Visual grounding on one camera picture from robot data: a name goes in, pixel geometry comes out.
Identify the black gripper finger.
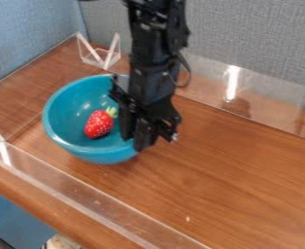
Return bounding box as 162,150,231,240
133,119,158,152
119,108,135,140

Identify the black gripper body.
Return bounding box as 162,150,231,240
110,66,181,142

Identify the red toy strawberry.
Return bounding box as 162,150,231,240
83,107,118,139

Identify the blue bowl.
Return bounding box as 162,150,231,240
42,74,137,164

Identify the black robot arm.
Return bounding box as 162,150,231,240
110,0,190,152

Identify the clear acrylic front barrier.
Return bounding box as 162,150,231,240
0,143,211,249

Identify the clear acrylic barrier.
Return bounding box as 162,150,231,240
177,50,305,138
0,143,211,249

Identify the clear acrylic back barrier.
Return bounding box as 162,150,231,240
177,50,305,138

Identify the black cable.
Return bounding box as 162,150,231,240
166,53,193,89

